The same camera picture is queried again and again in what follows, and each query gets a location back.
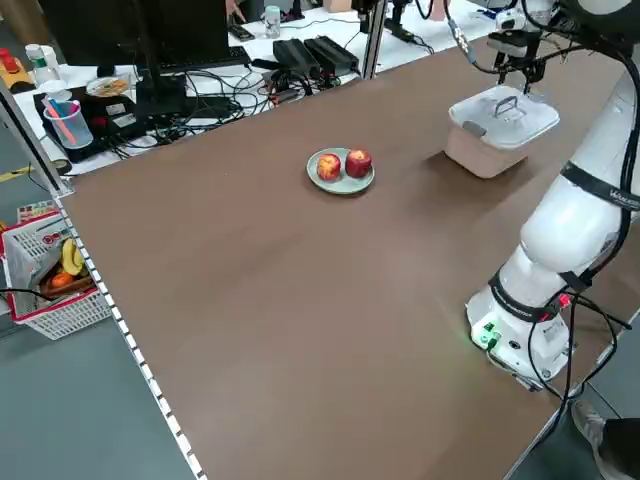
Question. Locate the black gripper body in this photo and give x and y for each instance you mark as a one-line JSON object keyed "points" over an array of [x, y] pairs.
{"points": [[520, 59]]}

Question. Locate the white box lid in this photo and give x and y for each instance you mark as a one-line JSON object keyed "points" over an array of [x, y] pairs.
{"points": [[530, 127]]}

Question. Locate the dark red apple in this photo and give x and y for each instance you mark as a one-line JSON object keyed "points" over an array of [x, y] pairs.
{"points": [[358, 164]]}

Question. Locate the red yellow apple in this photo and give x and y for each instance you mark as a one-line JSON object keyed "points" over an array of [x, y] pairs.
{"points": [[328, 167]]}

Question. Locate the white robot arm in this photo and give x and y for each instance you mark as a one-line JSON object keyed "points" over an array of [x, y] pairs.
{"points": [[510, 21], [565, 235]]}

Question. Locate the pink storage box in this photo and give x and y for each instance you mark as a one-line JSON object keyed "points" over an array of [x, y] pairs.
{"points": [[480, 160]]}

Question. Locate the green plate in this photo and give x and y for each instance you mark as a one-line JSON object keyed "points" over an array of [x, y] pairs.
{"points": [[345, 187]]}

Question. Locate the yellow box red button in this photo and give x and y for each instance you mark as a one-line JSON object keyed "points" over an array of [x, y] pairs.
{"points": [[12, 70]]}

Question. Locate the pink cup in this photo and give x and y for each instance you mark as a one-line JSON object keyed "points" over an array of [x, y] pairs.
{"points": [[438, 10]]}

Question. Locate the black power strip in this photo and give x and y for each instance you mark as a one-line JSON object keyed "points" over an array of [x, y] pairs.
{"points": [[400, 31]]}

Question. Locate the black ribbed power supply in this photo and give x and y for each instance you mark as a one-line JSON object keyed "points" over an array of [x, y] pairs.
{"points": [[332, 52], [295, 55]]}

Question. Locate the translucent bottle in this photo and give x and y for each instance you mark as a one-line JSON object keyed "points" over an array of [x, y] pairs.
{"points": [[272, 22]]}

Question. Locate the black smartphone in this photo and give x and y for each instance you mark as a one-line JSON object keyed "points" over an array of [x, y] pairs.
{"points": [[242, 32]]}

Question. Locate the black keyboard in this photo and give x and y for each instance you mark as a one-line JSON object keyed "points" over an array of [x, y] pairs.
{"points": [[210, 57]]}

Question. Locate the person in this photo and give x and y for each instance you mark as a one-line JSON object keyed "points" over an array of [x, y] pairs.
{"points": [[620, 450]]}

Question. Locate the black equipment case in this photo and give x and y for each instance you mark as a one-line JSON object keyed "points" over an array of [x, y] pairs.
{"points": [[115, 120]]}

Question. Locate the round dish with snacks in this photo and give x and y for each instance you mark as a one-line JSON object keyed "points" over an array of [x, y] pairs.
{"points": [[107, 87]]}

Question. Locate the black computer monitor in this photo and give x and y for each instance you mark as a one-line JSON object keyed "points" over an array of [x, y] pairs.
{"points": [[100, 30]]}

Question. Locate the clear cup with pens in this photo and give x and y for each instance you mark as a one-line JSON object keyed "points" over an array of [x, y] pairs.
{"points": [[67, 130]]}

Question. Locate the white bottle green cap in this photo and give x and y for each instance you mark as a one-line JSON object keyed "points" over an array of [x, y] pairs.
{"points": [[42, 65]]}

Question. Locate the yellow bananas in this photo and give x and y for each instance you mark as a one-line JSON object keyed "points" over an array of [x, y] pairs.
{"points": [[72, 257]]}

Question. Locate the orange fruit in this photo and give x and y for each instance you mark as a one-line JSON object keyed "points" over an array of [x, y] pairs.
{"points": [[62, 280]]}

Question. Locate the colourful printed booklet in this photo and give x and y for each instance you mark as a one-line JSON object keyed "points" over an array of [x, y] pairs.
{"points": [[35, 210]]}

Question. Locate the white red plastic basket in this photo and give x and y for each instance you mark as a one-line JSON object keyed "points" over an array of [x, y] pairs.
{"points": [[60, 315]]}

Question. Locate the aluminium frame post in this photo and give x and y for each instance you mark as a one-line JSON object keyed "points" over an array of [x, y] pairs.
{"points": [[372, 45], [35, 145]]}

